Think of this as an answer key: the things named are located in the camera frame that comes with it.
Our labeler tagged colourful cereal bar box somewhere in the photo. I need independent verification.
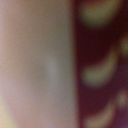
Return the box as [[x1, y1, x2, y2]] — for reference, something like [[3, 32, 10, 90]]
[[71, 0, 128, 128]]

